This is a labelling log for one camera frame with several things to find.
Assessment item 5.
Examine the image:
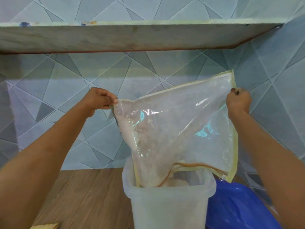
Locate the person's left forearm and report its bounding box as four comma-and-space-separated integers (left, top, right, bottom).
0, 106, 96, 229

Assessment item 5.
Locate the stone wall shelf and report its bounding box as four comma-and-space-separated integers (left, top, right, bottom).
0, 17, 286, 55

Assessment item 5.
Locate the person's left hand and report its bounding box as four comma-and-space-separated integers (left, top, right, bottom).
82, 87, 119, 118

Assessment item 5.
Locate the translucent white plastic container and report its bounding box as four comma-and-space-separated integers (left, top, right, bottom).
122, 157, 217, 229

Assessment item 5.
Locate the person's right forearm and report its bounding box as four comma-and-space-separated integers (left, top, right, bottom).
228, 111, 305, 229

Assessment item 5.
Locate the blue plastic bag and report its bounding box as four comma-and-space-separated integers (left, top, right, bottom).
205, 179, 283, 229

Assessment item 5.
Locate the beige flat object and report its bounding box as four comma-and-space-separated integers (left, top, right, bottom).
30, 223, 59, 229

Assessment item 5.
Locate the person's right hand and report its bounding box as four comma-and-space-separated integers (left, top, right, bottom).
225, 87, 252, 120

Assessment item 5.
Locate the clear plastic zipper bag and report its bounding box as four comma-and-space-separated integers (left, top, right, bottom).
109, 70, 239, 188

